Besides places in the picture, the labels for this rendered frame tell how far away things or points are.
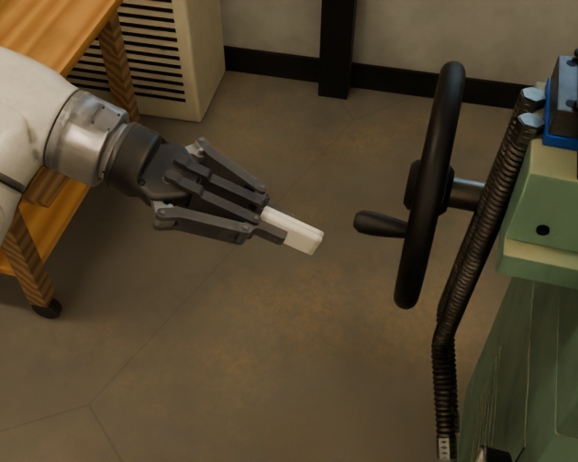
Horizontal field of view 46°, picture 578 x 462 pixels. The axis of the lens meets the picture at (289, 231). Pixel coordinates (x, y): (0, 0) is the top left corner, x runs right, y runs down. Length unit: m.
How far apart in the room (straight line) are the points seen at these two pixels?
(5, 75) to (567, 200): 0.54
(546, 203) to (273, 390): 1.01
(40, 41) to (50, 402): 0.79
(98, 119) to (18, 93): 0.08
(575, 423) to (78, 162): 0.56
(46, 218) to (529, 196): 1.27
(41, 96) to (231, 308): 1.04
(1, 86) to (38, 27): 0.96
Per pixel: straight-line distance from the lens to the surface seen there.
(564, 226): 0.68
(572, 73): 0.69
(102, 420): 1.58
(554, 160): 0.66
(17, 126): 0.72
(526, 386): 0.95
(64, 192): 1.76
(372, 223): 0.70
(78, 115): 0.72
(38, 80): 0.74
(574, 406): 0.73
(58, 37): 1.64
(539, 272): 0.70
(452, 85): 0.72
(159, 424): 1.55
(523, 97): 0.70
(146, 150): 0.71
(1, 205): 0.74
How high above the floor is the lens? 1.38
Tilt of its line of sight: 49 degrees down
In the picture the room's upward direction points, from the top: straight up
